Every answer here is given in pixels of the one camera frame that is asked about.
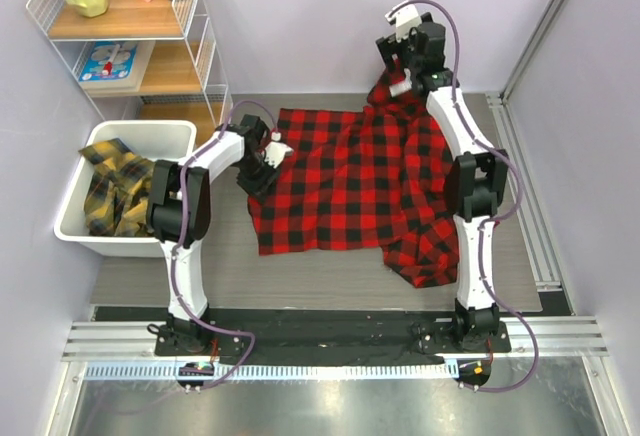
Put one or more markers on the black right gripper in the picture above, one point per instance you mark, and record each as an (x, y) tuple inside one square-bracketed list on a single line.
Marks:
[(390, 46)]

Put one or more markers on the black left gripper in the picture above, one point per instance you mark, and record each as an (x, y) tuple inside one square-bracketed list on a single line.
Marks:
[(257, 188)]

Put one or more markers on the red black plaid shirt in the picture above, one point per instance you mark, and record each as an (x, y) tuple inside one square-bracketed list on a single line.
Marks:
[(355, 180)]

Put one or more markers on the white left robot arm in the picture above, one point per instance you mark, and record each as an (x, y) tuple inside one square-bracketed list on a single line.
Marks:
[(179, 215)]

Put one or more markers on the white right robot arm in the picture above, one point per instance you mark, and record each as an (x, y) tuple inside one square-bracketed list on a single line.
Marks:
[(475, 185)]

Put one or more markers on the white plastic bin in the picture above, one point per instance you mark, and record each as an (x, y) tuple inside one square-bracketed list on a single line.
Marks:
[(153, 139)]

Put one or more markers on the yellow plaid shirt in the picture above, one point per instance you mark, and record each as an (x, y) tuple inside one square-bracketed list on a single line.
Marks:
[(117, 198)]

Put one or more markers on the blue white picture book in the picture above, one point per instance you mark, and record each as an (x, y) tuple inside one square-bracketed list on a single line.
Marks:
[(112, 65)]

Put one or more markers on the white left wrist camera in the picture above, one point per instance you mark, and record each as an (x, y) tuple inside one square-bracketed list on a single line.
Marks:
[(276, 151)]

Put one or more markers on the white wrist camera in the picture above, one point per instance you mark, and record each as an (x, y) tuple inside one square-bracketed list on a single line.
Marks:
[(403, 17), (276, 151)]

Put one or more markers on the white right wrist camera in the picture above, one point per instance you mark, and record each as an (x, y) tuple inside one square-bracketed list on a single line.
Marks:
[(403, 17)]

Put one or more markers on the white wire shelf rack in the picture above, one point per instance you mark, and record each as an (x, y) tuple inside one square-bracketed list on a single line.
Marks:
[(185, 77)]

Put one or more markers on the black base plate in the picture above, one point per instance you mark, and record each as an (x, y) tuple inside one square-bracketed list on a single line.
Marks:
[(325, 338)]

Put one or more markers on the slotted aluminium rail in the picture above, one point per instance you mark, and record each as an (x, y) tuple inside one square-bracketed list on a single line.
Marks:
[(184, 371)]

